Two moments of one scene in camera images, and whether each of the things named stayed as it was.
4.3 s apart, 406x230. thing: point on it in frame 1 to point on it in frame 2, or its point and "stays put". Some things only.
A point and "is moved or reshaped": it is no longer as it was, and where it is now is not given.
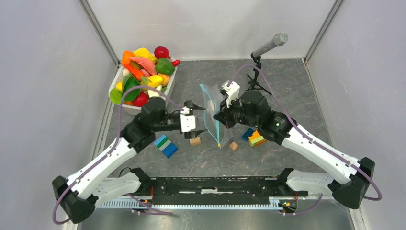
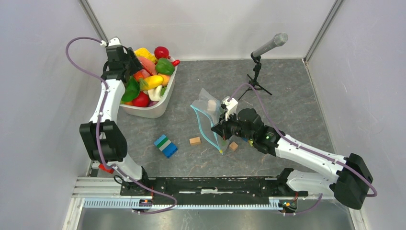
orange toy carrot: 136,72 stays put
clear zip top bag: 213,98 is moved or reshaped
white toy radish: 152,93 stays put
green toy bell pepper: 164,66 stays put
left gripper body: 181,118 to 132,63
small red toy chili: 176,63 stays put
